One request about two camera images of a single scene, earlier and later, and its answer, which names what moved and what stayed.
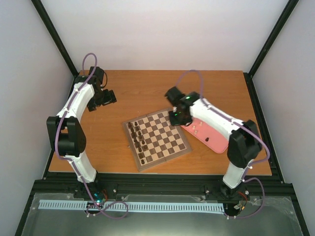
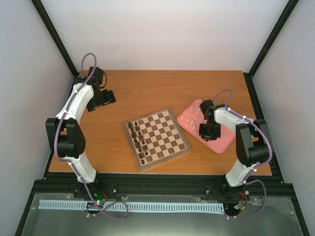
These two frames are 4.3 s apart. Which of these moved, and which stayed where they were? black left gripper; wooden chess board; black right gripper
Moved: black right gripper
Stayed: black left gripper; wooden chess board
